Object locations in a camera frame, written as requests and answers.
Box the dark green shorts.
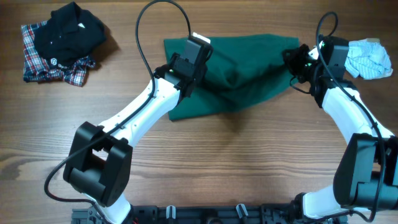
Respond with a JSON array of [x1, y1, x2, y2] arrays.
[[169, 34, 300, 121]]

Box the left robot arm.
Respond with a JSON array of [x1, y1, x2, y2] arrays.
[[63, 33, 213, 223]]

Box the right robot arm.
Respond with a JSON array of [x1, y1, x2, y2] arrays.
[[282, 35, 397, 222]]

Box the light blue striped cloth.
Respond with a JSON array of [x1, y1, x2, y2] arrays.
[[345, 38, 393, 80]]

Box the black polo shirt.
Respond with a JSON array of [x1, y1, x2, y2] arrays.
[[34, 2, 106, 67]]

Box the red plaid shirt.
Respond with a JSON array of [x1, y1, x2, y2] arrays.
[[21, 21, 96, 87]]

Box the right black camera cable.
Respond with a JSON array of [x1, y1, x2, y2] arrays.
[[298, 11, 388, 223]]

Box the black camera cable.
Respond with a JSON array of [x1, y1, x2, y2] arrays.
[[298, 11, 388, 223], [43, 0, 192, 218]]

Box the left black camera cable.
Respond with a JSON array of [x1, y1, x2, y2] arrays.
[[43, 0, 192, 218]]

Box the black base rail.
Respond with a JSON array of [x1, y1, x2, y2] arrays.
[[70, 203, 348, 224]]

